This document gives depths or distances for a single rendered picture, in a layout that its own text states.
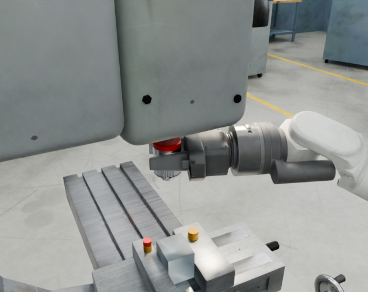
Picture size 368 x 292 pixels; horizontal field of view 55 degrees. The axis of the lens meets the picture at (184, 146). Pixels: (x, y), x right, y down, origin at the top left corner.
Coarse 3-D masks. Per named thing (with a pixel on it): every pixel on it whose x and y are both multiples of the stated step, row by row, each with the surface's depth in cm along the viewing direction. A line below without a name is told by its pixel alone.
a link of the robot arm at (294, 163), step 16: (272, 128) 57; (272, 144) 56; (288, 144) 57; (272, 160) 56; (288, 160) 58; (304, 160) 58; (320, 160) 57; (272, 176) 58; (288, 176) 55; (304, 176) 55; (320, 176) 56
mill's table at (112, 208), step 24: (120, 168) 119; (72, 192) 104; (96, 192) 104; (120, 192) 104; (144, 192) 104; (96, 216) 94; (120, 216) 94; (144, 216) 94; (168, 216) 94; (96, 240) 86; (120, 240) 86; (96, 264) 81
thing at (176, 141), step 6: (174, 138) 58; (180, 138) 58; (156, 144) 56; (162, 144) 56; (168, 144) 56; (174, 144) 56; (180, 144) 57; (162, 150) 56; (168, 150) 56; (174, 150) 56
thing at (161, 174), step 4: (180, 148) 57; (156, 152) 56; (160, 152) 56; (164, 152) 56; (168, 152) 56; (172, 152) 56; (156, 172) 58; (160, 172) 58; (164, 172) 57; (168, 172) 57; (172, 172) 58; (176, 172) 58; (180, 172) 59; (160, 176) 58; (164, 176) 58; (168, 176) 58; (172, 176) 58; (176, 176) 58
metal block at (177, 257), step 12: (156, 240) 66; (168, 240) 66; (180, 240) 66; (168, 252) 63; (180, 252) 63; (192, 252) 63; (168, 264) 62; (180, 264) 63; (192, 264) 64; (180, 276) 64; (192, 276) 66
